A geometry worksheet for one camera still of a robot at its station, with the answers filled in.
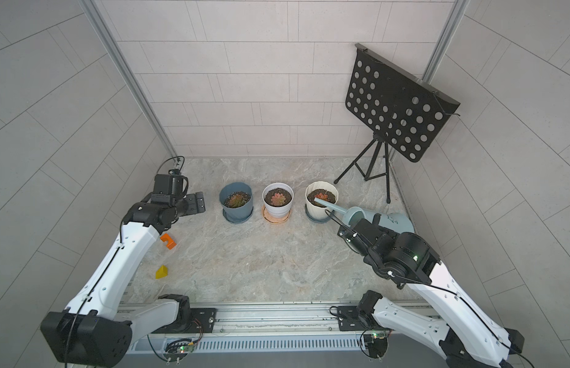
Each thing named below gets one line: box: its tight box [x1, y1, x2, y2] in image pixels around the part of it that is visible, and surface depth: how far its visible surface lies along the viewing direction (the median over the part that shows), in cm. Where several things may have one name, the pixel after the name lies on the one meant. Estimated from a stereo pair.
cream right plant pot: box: [304, 180, 340, 224], surface depth 95 cm
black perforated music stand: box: [333, 43, 461, 205], surface depth 74 cm
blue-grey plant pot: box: [219, 181, 254, 225], surface depth 93 cm
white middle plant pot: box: [261, 181, 295, 218], surface depth 93 cm
